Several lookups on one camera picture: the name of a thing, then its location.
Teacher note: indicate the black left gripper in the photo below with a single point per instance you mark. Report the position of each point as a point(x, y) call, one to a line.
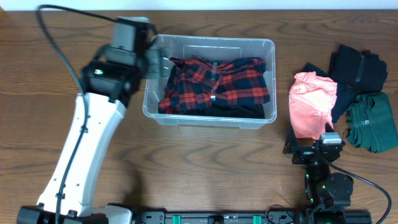
point(154, 64)

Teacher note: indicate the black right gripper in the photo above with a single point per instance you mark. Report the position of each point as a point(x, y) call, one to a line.
point(293, 145)

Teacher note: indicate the red navy plaid shirt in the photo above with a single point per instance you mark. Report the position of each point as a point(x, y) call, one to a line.
point(197, 83)

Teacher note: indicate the pink garment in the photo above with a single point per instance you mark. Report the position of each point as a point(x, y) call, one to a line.
point(311, 99)

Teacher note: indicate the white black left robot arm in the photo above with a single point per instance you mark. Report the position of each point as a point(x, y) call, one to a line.
point(106, 86)

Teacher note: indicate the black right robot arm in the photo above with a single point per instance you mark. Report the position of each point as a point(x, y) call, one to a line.
point(329, 193)

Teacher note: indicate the clear plastic storage bin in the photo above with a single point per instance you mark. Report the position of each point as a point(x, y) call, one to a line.
point(214, 49)

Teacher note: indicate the navy folded garment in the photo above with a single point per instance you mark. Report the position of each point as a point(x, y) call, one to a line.
point(344, 94)

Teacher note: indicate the dark green folded garment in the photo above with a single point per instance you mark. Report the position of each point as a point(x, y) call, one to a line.
point(371, 123)

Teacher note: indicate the black garment with band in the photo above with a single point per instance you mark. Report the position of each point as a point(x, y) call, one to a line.
point(363, 71)

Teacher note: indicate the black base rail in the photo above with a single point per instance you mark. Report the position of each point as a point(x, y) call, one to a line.
point(275, 216)

